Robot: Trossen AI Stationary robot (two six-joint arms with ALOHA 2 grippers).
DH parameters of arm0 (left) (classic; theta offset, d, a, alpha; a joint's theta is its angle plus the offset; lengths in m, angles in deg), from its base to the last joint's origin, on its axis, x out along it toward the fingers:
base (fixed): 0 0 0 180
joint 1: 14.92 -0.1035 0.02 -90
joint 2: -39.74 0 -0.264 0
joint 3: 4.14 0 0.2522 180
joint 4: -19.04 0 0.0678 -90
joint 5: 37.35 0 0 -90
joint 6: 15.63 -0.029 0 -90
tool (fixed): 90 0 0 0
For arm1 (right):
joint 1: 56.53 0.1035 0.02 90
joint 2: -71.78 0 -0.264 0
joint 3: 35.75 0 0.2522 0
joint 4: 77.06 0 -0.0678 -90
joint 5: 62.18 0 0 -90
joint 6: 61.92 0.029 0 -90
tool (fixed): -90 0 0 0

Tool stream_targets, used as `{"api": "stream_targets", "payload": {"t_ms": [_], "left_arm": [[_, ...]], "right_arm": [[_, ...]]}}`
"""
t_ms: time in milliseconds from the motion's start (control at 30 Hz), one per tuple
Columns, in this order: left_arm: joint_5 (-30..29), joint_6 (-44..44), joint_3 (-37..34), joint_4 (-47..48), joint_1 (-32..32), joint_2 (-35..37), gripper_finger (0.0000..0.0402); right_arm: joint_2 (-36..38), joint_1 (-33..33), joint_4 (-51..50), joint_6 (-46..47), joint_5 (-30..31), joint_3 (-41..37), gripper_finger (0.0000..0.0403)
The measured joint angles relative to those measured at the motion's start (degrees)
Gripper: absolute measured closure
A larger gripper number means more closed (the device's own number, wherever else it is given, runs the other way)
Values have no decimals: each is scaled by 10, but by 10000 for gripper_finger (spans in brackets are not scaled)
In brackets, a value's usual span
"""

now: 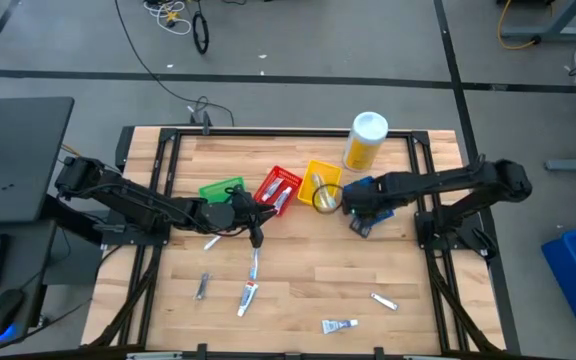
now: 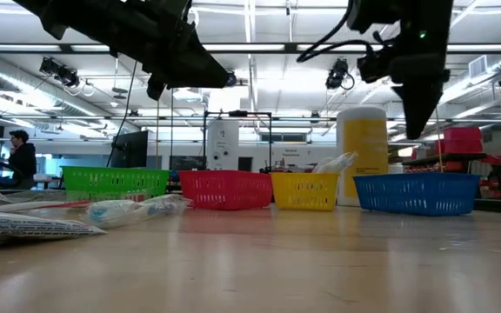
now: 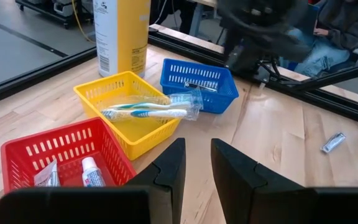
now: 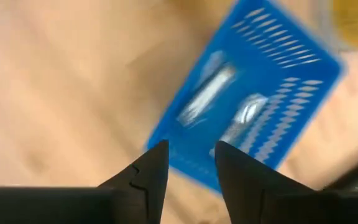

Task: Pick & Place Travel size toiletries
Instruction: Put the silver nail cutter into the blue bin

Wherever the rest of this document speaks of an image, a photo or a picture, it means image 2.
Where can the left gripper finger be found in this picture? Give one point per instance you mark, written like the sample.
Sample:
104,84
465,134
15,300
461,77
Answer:
155,89
202,69

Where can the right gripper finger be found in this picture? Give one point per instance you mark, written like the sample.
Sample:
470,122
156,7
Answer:
416,108

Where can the clear toothbrush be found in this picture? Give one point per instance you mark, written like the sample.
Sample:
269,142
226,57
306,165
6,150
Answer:
335,164

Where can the blue white toothbrush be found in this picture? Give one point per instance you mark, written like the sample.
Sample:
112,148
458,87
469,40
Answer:
120,212

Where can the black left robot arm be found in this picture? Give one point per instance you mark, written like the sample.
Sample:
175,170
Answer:
81,17

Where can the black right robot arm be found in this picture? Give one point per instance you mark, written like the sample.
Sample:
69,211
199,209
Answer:
407,13

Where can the red storage bin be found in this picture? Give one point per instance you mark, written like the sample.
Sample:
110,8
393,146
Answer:
463,139

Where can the dark storage shelf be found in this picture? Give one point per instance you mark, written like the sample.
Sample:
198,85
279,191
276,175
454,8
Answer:
446,156

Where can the white yellow wipes canister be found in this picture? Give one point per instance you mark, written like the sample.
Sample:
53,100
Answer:
363,139

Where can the black monitor on stand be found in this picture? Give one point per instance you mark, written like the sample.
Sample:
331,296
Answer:
131,150

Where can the blue plastic basket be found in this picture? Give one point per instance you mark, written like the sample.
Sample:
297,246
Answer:
416,193

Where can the black rig bar with lights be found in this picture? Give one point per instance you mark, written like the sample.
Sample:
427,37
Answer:
291,48

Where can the green plastic basket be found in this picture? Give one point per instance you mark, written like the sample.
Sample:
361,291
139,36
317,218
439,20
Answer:
115,180

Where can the red plastic basket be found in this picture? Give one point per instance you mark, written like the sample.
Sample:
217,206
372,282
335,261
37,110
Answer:
224,189

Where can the yellow plastic basket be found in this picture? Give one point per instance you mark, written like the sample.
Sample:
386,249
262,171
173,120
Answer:
302,191

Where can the person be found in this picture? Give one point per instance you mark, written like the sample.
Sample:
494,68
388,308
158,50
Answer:
23,161

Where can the white slim wrapped toothbrush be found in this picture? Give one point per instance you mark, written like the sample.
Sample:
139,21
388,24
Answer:
33,205

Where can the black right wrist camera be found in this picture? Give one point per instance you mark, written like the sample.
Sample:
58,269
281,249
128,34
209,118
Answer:
374,65

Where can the black rectangular frame stand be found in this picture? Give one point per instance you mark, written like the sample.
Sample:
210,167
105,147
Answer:
237,114

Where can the black wall board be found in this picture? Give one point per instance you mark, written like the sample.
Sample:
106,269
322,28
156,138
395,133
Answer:
187,162

